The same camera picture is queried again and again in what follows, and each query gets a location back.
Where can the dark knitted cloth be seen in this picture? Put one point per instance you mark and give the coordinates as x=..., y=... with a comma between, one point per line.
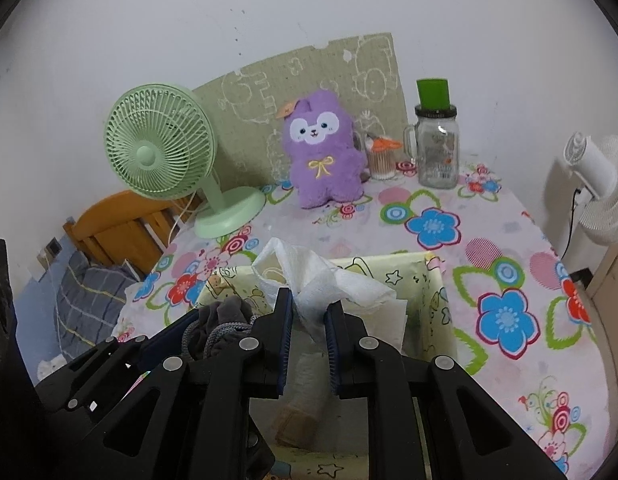
x=224, y=317

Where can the cartoon print fabric storage box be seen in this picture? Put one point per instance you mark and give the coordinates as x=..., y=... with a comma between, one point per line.
x=439, y=310

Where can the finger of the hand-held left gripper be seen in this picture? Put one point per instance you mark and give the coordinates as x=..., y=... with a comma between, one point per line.
x=261, y=455
x=164, y=345

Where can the toothpick jar with orange lid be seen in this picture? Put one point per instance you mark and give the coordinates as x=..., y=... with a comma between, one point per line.
x=381, y=165

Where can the green patterned board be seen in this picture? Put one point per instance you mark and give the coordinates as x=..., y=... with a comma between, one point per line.
x=249, y=110

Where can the purple plush toy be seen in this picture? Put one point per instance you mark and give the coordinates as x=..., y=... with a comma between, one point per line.
x=319, y=160

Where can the stack of brown paper cups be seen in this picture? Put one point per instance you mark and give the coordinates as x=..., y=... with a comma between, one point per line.
x=301, y=410

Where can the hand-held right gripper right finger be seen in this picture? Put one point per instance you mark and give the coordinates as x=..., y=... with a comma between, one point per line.
x=333, y=345

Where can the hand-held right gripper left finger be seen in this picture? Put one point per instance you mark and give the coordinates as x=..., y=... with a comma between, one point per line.
x=285, y=340

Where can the wooden chair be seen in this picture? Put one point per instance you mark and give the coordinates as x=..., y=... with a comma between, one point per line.
x=114, y=225

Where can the white standing fan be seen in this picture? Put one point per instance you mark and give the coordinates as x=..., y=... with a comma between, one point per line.
x=604, y=195

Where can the green desk fan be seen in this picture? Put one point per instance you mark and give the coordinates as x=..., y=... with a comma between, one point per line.
x=149, y=155

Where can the beige wooden door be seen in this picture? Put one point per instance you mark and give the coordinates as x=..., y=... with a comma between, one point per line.
x=611, y=300

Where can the glass mug jar green lid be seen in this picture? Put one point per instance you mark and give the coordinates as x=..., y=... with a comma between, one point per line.
x=439, y=155

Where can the grey plaid pillow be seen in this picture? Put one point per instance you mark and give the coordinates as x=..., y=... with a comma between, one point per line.
x=89, y=300

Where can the white crumpled cloth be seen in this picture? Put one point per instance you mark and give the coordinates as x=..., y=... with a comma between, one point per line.
x=49, y=367

